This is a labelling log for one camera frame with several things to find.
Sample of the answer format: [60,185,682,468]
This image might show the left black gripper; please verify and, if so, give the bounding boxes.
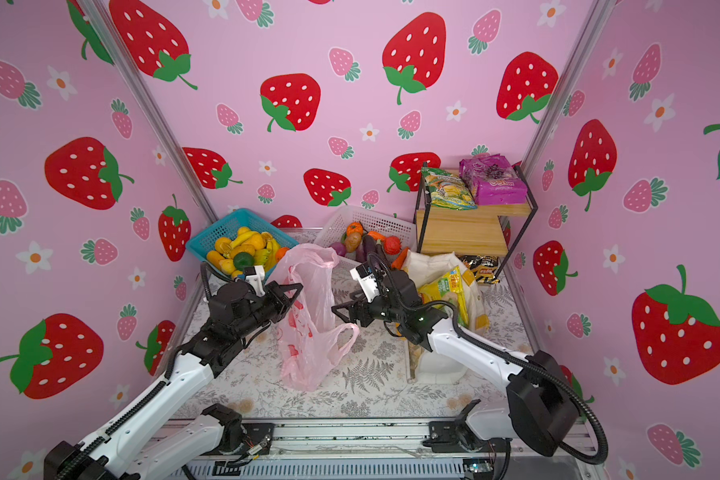
[234,281,301,344]

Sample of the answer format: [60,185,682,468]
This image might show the pink plastic grocery bag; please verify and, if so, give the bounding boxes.
[268,243,360,392]

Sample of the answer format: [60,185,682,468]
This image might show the white paper grocery bag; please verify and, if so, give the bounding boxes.
[403,250,492,385]

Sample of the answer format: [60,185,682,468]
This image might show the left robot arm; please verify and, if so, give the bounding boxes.
[43,265,303,479]

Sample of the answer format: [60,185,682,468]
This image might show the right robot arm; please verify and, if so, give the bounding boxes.
[331,254,609,465]

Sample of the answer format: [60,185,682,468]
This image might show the orange tangerine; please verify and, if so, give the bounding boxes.
[275,247,289,261]

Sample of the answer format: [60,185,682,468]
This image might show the yellow banana bunch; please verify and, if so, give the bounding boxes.
[223,228,281,274]

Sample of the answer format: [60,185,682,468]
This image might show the purple onion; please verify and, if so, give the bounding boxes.
[330,242,347,257]

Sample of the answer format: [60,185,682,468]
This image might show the green lime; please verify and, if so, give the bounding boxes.
[233,251,255,271]

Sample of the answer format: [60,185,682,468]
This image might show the purple eggplant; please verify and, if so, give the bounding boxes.
[360,235,376,263]

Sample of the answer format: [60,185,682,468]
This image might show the brown potato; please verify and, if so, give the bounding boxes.
[344,231,363,253]

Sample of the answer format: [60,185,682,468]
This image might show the orange carrot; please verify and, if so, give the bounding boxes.
[391,248,410,270]

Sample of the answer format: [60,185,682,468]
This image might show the white plastic basket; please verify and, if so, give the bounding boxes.
[314,206,417,250]

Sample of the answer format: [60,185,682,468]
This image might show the small orange pumpkin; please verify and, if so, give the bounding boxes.
[346,222,365,236]

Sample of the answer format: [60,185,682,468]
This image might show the black yellow chips bag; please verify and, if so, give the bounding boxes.
[459,255,500,284]

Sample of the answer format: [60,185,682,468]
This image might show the green yellow snack bag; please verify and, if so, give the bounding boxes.
[421,167,477,211]

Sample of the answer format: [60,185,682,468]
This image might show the purple snack bag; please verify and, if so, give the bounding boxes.
[459,154,528,206]

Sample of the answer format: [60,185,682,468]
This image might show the black wire wooden shelf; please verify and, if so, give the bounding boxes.
[413,181,538,283]

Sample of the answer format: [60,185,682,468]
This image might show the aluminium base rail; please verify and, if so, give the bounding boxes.
[126,418,608,479]

